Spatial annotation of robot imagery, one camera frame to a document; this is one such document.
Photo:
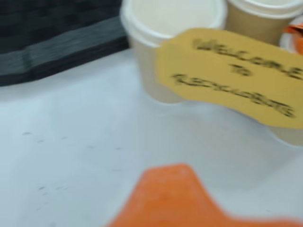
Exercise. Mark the short dark grey foam strip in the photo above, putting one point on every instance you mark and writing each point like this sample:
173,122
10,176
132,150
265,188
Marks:
59,54

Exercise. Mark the orange recycling bin label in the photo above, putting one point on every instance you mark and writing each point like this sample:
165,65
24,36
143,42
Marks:
293,29

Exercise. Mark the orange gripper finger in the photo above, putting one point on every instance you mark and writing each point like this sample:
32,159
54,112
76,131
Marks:
170,198

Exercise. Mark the yellow welcome paper sign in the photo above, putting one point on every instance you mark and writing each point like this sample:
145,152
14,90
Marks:
213,71

